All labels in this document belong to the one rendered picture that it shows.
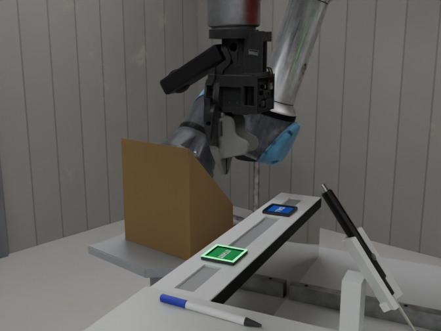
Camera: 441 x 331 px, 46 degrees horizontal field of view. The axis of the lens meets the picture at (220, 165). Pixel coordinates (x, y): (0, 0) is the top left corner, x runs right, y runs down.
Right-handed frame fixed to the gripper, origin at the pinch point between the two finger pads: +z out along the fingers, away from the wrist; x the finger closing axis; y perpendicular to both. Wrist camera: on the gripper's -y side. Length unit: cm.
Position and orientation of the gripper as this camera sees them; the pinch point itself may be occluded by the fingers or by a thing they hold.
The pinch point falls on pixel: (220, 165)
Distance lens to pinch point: 79.2
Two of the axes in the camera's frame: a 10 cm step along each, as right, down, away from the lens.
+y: 9.0, 1.0, -4.3
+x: 4.4, -2.0, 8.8
